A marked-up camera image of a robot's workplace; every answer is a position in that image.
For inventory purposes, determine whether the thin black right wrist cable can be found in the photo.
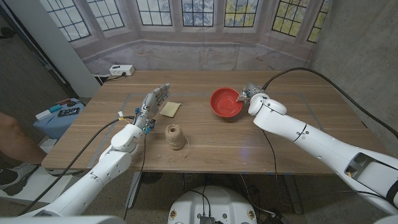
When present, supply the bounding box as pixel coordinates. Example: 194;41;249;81
262;129;279;182

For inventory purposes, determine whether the brown twine spool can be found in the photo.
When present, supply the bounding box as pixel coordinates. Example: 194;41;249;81
164;123;190;159

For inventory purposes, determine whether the thin black right elbow cable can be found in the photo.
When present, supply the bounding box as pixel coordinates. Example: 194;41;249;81
331;189;387;199

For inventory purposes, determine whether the black phone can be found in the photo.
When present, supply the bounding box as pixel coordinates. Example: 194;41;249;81
57;107;81;118

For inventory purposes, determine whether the grey table leg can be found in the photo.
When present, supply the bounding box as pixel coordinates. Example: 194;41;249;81
125;171;144;210
282;174;304;215

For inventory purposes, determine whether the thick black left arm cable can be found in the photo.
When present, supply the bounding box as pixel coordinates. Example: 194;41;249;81
18;115;136;216

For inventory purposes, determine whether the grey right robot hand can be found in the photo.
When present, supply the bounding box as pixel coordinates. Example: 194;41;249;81
236;82;266;104

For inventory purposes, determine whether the printed window backdrop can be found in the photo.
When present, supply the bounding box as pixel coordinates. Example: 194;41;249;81
39;0;332;76

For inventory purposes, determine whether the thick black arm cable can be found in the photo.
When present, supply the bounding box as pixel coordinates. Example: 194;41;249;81
262;67;398;139
18;115;136;216

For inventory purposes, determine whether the grey black sneaker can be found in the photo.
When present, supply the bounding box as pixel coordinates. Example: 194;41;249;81
0;163;41;197

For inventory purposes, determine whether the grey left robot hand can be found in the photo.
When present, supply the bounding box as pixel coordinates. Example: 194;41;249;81
132;83;171;132

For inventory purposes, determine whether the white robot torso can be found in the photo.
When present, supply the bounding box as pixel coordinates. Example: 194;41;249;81
167;185;258;224

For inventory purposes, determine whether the person's bare leg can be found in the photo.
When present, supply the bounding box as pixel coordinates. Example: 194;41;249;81
0;112;47;165

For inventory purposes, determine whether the black door handle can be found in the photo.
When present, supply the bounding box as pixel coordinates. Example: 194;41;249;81
0;27;17;40

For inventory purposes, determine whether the white floor cable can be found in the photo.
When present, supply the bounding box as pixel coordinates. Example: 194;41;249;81
239;174;277;218

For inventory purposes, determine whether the white power strip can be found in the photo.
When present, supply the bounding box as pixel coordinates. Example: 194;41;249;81
109;64;136;77

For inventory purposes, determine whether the red bowl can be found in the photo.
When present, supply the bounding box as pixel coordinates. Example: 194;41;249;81
210;87;244;118

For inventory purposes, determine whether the blue box with devices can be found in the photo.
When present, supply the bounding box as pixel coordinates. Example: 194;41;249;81
33;101;86;140

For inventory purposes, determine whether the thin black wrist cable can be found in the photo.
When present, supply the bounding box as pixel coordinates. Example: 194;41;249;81
262;129;279;182
123;133;148;220

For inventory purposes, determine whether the white small box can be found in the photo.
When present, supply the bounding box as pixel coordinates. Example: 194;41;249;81
35;109;53;121

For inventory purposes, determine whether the thin black left wrist cable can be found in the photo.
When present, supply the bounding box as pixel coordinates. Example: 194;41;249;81
123;133;148;220

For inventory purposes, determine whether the white floor mat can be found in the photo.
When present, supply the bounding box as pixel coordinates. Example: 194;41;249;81
0;167;76;203

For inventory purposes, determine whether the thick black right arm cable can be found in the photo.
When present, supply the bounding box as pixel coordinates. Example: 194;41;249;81
262;67;398;139

